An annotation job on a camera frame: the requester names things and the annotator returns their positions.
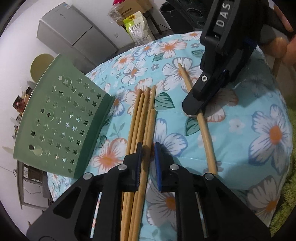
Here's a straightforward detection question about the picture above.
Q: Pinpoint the green plastic utensil holder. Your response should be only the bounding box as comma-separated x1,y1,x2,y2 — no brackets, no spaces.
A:
14,55,115,178

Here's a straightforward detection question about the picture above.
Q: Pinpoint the white rice bag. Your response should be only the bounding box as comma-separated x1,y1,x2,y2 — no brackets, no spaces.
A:
123,11,155,46

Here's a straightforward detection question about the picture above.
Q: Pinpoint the black trash bin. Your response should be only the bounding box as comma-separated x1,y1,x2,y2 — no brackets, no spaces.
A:
159,0,213,34

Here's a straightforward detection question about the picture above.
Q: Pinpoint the floral blue tablecloth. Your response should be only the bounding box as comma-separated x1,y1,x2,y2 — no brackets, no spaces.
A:
47,30,294,241

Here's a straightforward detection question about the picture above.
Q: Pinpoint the grey metal table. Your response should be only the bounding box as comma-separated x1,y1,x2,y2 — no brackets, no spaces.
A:
10,81,51,211

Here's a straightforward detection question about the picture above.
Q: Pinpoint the cardboard box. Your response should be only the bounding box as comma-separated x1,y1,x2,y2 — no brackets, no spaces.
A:
115,0,152,26

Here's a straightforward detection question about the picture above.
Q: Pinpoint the cream round spatula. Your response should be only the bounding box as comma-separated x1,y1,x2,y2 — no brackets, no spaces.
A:
30,53,54,83

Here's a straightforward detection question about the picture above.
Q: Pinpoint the wooden chopstick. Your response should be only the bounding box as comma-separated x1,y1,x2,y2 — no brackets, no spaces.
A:
127,87,151,241
120,89,142,240
124,92,144,240
129,85,158,241
178,63,218,175
128,109,156,240

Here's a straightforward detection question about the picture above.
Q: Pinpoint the grey refrigerator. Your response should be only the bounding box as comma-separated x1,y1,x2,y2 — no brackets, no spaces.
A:
37,3,118,73

